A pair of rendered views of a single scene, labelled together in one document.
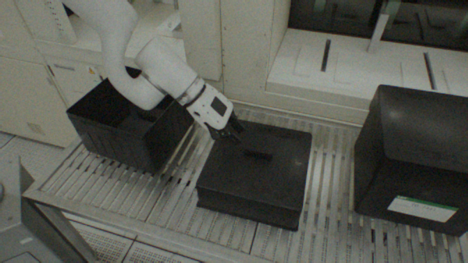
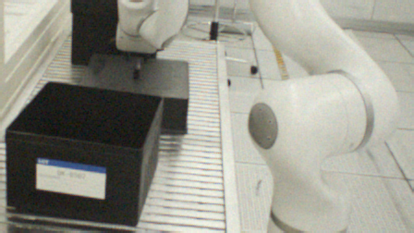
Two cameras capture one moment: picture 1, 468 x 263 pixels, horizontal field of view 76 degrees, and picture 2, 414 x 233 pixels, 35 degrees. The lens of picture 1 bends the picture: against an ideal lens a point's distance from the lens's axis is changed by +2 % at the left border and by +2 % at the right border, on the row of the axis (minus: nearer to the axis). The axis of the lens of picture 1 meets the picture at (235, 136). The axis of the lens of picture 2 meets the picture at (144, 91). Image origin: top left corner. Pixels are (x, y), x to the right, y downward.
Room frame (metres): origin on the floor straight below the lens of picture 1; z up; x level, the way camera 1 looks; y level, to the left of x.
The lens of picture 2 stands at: (0.93, 1.57, 1.50)
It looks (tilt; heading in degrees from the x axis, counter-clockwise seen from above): 22 degrees down; 256
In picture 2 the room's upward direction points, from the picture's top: 4 degrees clockwise
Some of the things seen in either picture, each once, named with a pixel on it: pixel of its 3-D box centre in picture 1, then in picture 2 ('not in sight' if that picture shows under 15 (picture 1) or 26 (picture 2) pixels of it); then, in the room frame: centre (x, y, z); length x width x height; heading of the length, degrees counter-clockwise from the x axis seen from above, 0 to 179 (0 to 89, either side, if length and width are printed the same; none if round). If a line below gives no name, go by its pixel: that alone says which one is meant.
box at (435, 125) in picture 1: (420, 158); (118, 18); (0.52, -0.51, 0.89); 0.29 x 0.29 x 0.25; 74
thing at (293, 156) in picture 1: (257, 164); (136, 85); (0.55, -0.07, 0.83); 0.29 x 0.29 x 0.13; 74
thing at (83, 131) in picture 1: (137, 116); (88, 148); (0.74, 0.33, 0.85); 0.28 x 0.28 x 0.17; 67
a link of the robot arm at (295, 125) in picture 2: not in sight; (304, 153); (0.49, 0.79, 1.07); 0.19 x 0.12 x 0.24; 14
